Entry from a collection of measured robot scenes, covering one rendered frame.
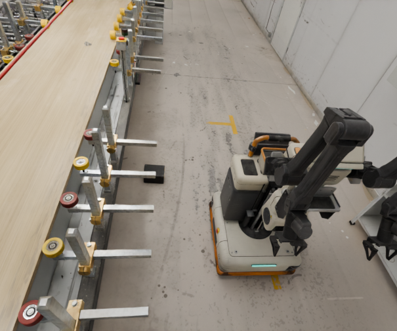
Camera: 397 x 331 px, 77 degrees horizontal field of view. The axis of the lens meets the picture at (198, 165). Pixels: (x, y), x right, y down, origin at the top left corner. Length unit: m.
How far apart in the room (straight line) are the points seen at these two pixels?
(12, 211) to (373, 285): 2.61
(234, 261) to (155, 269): 0.62
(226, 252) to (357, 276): 1.21
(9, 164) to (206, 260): 1.50
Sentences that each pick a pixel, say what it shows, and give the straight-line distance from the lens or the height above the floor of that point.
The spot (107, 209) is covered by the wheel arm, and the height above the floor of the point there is 0.82.
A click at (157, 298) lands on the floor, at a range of 2.07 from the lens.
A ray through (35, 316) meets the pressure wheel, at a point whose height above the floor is 0.91.
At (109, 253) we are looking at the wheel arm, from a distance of 1.30.
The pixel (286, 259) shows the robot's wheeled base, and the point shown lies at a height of 0.28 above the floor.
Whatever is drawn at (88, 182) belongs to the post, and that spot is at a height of 1.10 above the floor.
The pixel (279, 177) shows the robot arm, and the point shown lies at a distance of 1.11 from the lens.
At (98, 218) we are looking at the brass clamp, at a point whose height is 0.83.
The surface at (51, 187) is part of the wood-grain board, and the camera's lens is 1.48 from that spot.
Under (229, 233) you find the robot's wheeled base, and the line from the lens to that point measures 2.01.
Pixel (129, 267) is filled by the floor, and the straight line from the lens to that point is 2.15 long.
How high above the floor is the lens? 1.99
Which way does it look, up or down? 46 degrees down
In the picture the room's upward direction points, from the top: 11 degrees clockwise
